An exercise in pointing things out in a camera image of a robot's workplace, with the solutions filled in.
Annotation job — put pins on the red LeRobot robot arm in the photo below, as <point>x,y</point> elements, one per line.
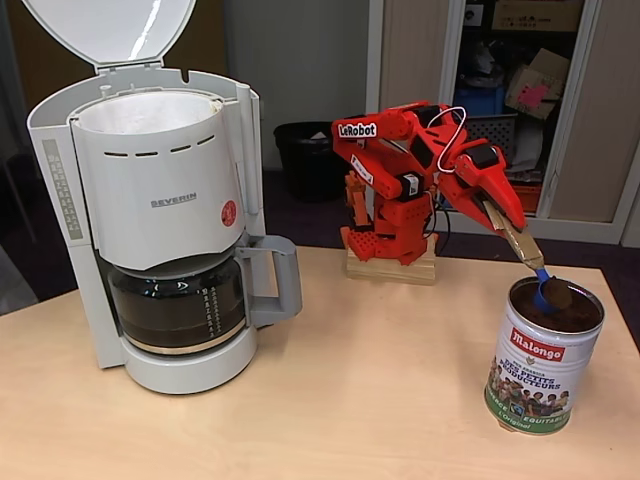
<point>395,215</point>

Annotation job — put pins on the Malongo coffee tin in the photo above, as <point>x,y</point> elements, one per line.
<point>540,370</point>

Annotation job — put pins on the white drip coffee maker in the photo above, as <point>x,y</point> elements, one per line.
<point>160,200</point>

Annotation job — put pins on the white paper coffee filter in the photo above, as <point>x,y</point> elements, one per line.
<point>150,112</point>

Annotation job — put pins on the orange plastic crate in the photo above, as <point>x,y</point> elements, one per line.
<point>530,197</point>

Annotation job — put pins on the grey perforated basket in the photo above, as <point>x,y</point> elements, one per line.
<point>505,130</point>

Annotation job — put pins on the blue plastic crate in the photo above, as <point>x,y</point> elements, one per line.
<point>480,102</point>

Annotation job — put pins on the wooden base block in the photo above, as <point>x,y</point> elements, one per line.
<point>390,270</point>

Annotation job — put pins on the cardboard box pink sticker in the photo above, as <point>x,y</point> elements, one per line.
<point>537,85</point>

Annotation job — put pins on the orange clamp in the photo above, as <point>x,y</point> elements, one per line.
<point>357,200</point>

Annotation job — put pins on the grey tall shutter cabinet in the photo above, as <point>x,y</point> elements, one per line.
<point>415,60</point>

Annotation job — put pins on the black waste bin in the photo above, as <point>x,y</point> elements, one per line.
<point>305,160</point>

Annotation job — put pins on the plain brown cardboard box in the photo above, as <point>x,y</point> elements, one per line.
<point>537,15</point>

